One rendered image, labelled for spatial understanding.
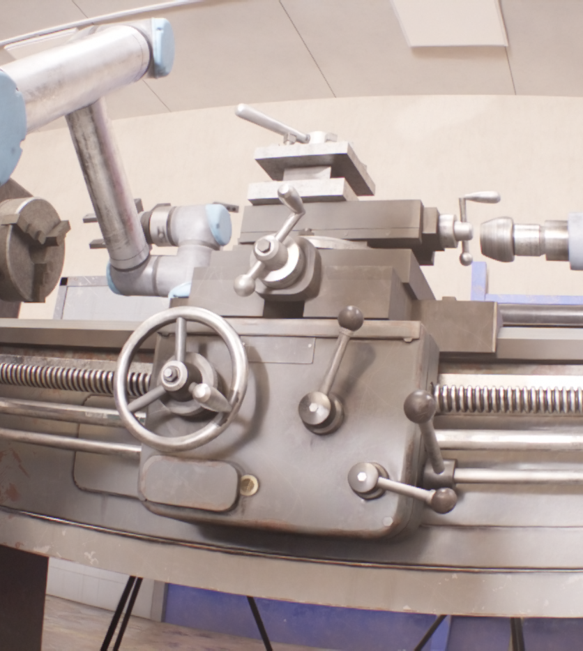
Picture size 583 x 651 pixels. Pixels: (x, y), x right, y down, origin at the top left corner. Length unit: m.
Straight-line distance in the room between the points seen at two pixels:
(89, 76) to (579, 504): 0.95
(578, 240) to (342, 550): 0.70
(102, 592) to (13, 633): 3.14
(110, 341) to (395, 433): 0.59
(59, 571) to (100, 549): 4.12
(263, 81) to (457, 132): 1.28
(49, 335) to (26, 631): 0.87
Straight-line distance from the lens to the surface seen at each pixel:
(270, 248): 1.16
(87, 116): 1.60
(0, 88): 0.96
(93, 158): 1.65
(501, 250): 1.59
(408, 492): 1.07
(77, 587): 5.32
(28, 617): 2.15
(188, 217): 1.85
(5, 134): 0.97
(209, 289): 1.28
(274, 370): 1.21
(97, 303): 5.59
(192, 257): 1.81
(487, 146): 5.20
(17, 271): 1.96
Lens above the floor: 0.44
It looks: 17 degrees up
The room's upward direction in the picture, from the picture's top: 7 degrees clockwise
